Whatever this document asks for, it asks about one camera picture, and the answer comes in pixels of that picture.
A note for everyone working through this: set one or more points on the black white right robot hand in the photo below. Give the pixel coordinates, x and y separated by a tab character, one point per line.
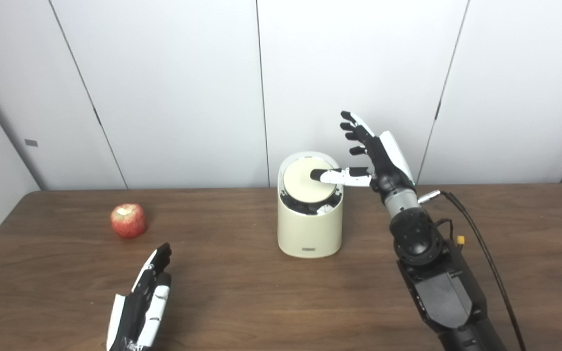
388	165

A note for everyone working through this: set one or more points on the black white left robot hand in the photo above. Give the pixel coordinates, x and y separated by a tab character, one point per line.
134	312

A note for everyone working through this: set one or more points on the red apple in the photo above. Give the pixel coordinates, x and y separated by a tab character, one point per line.
129	222

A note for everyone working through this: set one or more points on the cream round bin lid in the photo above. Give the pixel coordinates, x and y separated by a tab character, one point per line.
300	187

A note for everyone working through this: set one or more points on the cream-colored round bin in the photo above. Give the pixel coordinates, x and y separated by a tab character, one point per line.
310	231

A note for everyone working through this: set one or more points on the small gray wall sticker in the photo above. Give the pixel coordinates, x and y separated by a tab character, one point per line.
31	143

